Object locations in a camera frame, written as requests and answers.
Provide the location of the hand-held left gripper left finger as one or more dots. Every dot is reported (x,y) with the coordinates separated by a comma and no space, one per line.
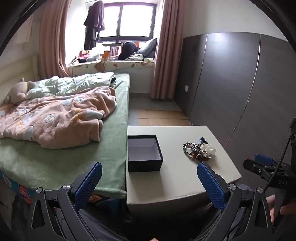
(87,185)

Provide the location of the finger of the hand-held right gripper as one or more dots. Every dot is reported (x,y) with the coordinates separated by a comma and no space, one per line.
(266,158)
(256,168)

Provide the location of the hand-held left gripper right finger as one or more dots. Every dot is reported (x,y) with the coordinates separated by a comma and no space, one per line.
(212,185)

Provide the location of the white flower hair accessory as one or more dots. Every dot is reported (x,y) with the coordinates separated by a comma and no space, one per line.
(208,149)

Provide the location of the small blue jewelry piece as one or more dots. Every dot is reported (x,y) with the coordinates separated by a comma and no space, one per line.
(203,140)

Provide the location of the black gift box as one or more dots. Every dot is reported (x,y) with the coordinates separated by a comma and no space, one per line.
(143,166)

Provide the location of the person's right hand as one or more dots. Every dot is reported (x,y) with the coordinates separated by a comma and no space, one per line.
(289,209)

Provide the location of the bed with green sheet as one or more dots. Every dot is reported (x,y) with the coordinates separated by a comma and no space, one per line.
(69,162)

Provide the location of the white low table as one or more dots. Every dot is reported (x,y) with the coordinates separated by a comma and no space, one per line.
(175,183)

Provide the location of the peach floral fleece blanket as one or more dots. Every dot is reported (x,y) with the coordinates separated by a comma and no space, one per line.
(57,120)

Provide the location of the dark grey wardrobe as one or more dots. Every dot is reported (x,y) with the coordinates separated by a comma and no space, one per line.
(231,88)

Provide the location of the flattened cardboard sheets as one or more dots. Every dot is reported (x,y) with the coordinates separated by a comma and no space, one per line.
(161,117)

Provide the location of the light green duvet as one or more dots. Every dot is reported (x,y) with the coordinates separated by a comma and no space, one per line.
(69,84)

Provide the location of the beige plush toy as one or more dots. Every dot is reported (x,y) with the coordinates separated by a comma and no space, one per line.
(19,91)

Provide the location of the printed window seat cushion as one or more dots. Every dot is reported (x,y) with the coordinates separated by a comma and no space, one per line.
(115,66)

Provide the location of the pile of small toys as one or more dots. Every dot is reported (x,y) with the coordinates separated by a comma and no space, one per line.
(83,55)

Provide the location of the small orange item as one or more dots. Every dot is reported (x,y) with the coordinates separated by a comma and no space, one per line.
(105,55)

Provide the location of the black bag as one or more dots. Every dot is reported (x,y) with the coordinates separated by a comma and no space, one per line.
(128,49)

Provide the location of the pink curtain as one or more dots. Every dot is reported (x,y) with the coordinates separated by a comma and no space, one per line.
(165,51)
(53,41)

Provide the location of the small folding table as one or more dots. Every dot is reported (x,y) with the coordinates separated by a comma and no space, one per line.
(112,44)

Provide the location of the grey pillow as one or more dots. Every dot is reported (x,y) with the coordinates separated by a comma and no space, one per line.
(148,47)

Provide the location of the hanging dark clothes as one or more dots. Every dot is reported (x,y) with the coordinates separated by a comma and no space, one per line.
(93,25)

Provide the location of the dark framed window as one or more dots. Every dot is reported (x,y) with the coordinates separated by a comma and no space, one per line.
(136,20)

